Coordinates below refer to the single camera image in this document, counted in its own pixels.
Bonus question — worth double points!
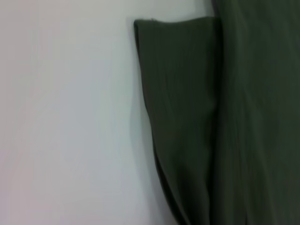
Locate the dark green FREE! t-shirt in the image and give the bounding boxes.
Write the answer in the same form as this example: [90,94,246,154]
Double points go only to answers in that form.
[133,0,300,225]

